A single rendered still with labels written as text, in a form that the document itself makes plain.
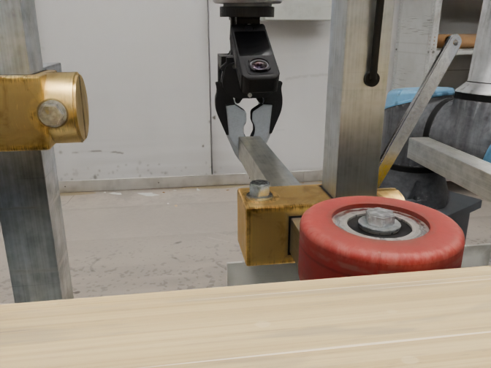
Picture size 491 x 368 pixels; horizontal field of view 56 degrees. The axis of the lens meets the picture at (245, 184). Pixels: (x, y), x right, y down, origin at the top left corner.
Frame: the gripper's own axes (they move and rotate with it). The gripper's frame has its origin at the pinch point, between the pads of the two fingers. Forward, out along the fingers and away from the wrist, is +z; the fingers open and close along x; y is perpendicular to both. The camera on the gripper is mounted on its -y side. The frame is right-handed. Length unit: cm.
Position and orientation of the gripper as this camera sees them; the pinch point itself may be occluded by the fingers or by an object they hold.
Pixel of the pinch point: (248, 158)
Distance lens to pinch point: 65.4
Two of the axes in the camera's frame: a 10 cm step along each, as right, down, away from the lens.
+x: -9.9, 0.4, -1.4
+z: -0.1, 9.4, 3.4
